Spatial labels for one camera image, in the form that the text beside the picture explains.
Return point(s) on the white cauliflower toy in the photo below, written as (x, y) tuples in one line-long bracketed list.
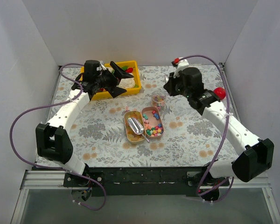
[(127, 83)]

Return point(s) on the silver metal scoop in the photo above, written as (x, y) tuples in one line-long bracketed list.
[(137, 127)]

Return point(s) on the red tomato toy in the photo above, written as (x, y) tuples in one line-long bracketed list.
[(220, 92)]

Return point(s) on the silver jar lid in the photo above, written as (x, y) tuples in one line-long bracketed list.
[(166, 78)]

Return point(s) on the red chili pepper toy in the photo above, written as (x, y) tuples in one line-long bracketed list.
[(129, 70)]

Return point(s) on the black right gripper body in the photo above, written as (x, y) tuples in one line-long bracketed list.
[(171, 86)]

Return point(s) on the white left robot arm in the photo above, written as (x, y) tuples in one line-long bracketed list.
[(52, 139)]

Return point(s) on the pink oval candy box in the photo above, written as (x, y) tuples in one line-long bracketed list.
[(153, 125)]

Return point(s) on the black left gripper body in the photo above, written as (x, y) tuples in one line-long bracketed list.
[(114, 78)]

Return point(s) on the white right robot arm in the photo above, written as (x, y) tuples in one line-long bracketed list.
[(255, 155)]

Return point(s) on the beige oval candy box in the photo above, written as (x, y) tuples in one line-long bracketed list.
[(131, 136)]

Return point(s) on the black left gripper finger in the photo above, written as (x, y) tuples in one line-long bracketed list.
[(119, 73), (116, 91)]

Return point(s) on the yellow plastic bin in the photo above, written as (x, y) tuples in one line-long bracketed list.
[(131, 66)]

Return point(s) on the floral table mat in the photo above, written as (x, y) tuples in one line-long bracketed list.
[(99, 139)]

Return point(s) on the clear glass jar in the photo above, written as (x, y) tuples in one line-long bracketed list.
[(158, 99)]

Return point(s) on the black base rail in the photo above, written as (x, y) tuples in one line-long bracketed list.
[(138, 181)]

